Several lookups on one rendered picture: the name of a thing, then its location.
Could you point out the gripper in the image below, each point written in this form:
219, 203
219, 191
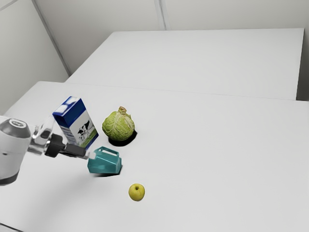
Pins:
54, 145

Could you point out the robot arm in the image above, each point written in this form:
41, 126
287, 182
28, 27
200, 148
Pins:
9, 145

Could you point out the blue and white milk carton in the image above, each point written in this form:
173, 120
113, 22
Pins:
76, 123

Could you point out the green cabbage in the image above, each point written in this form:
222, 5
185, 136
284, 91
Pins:
118, 126

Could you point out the yellow apple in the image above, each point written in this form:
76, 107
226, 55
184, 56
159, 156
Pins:
136, 192

